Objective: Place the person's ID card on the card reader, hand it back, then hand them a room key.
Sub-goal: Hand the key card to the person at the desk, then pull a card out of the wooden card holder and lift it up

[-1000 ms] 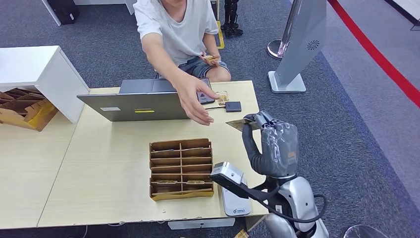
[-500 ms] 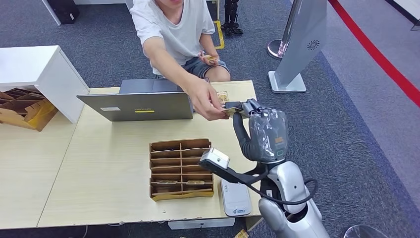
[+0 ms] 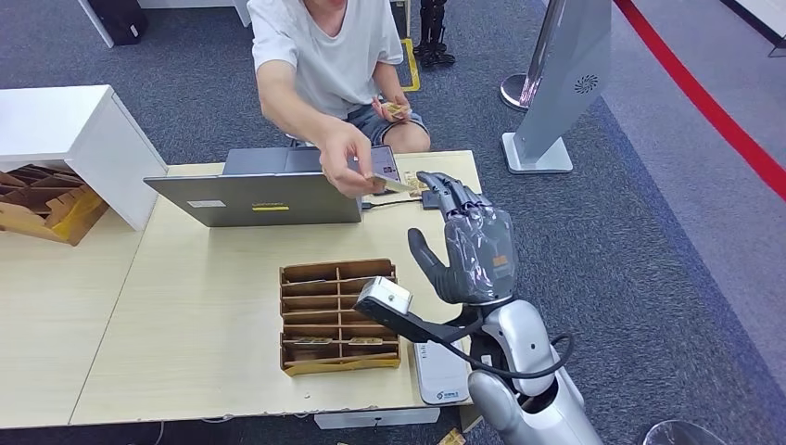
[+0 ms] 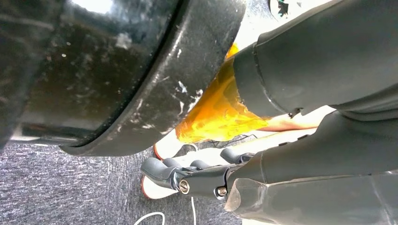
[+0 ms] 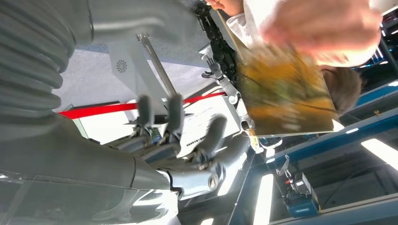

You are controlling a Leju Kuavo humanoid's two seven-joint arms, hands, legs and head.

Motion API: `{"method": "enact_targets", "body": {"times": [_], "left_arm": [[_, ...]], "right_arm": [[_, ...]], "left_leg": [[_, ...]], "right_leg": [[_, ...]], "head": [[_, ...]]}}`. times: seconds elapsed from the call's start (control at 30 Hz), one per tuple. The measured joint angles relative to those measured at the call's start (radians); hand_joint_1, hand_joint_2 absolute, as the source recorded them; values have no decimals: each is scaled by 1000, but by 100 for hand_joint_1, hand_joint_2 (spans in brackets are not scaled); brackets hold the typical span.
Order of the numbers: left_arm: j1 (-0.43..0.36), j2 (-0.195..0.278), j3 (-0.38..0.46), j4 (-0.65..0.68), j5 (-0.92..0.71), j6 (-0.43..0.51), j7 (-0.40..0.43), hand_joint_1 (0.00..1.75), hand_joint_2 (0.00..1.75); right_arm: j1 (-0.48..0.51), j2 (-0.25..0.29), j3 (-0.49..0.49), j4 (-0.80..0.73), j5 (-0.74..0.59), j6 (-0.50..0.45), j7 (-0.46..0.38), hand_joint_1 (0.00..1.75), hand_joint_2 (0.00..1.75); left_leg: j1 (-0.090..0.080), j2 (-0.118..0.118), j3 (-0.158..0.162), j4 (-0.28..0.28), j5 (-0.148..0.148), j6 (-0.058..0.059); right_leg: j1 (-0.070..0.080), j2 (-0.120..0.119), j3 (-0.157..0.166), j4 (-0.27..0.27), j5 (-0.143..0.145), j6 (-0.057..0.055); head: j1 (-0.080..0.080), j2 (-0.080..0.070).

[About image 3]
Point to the person's left hand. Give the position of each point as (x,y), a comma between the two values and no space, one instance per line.
(393,109)

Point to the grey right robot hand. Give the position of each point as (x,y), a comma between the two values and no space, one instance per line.
(479,258)

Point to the person's right hand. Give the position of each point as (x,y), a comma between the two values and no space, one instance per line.
(344,160)

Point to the black smartphone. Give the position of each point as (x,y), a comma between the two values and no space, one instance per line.
(387,161)

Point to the yellow hotel card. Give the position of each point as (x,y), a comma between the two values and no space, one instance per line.
(390,182)

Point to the person's right forearm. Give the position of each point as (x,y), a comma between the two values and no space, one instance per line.
(288,98)

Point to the person's left forearm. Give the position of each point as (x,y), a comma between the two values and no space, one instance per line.
(388,80)

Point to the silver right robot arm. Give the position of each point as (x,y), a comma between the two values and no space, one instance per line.
(522,344)

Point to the small yellow card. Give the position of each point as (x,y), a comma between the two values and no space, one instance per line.
(410,177)

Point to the person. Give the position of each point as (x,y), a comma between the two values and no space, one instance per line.
(331,55)

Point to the white card reader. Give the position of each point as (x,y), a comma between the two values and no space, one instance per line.
(439,381)

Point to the wooden card organizer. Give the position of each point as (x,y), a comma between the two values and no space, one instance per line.
(313,307)

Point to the yellow card scrap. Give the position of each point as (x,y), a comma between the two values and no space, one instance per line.
(452,437)

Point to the yellow floor tape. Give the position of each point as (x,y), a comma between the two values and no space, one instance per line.
(412,67)

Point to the black square usb device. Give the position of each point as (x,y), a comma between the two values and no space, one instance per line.
(428,204)

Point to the black stand feet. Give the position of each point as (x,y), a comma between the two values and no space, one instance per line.
(435,43)

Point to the grey laptop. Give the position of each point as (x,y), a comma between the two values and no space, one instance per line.
(258,199)

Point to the silver kiosk stand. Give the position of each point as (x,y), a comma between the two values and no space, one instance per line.
(565,73)

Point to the long white box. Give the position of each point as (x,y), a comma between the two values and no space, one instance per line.
(374,417)

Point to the black box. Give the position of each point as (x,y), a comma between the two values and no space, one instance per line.
(120,18)

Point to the clear round dome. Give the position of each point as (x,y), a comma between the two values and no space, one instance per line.
(681,435)

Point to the red floor stripe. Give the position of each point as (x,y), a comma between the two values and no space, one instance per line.
(709,107)

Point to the white cabinet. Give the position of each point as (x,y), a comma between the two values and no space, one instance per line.
(67,123)

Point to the white desk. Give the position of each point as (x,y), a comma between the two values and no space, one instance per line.
(98,24)

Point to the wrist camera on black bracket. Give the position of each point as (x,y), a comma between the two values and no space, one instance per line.
(384,295)

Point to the chrome stanchion post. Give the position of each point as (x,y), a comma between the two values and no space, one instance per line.
(514,92)

